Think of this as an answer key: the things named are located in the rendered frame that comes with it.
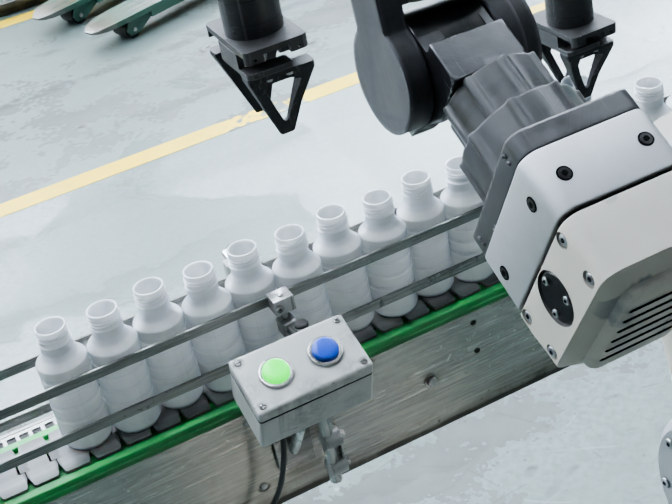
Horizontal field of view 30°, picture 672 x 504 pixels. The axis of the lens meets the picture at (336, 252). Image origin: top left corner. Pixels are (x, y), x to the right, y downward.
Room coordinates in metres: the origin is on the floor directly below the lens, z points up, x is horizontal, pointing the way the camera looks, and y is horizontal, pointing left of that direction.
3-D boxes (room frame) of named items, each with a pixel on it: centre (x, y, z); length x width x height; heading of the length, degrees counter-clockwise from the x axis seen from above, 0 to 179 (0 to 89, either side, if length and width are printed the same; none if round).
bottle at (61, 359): (1.17, 0.33, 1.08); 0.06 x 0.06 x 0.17
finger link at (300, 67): (1.10, 0.03, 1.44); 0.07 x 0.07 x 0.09; 20
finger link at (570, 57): (1.41, -0.34, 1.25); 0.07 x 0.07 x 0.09; 20
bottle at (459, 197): (1.35, -0.17, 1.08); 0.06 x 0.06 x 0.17
